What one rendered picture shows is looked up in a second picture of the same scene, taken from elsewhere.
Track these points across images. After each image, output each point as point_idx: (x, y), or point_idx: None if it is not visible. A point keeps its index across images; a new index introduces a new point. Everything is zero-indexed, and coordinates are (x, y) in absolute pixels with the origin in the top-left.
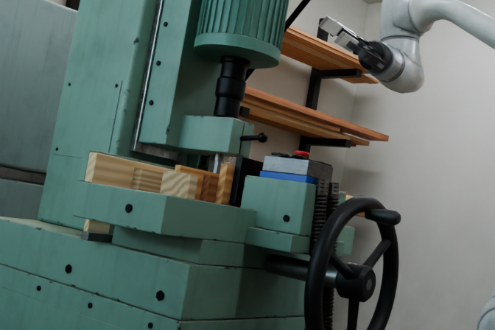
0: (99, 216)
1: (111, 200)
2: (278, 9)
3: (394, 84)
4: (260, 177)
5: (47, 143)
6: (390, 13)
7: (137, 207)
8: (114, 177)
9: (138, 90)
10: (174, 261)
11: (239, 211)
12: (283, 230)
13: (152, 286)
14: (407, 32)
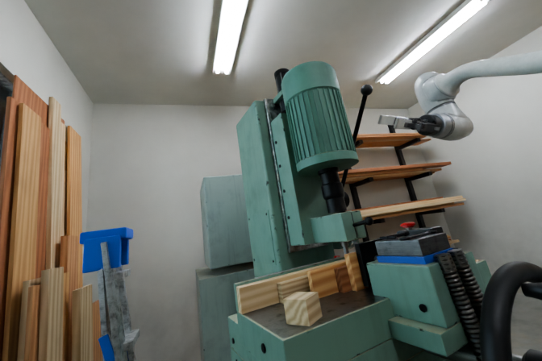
0: (252, 350)
1: (253, 335)
2: (339, 125)
3: (452, 136)
4: (378, 263)
5: None
6: (424, 96)
7: (268, 348)
8: (261, 300)
9: (279, 212)
10: None
11: (372, 309)
12: (426, 321)
13: None
14: (444, 101)
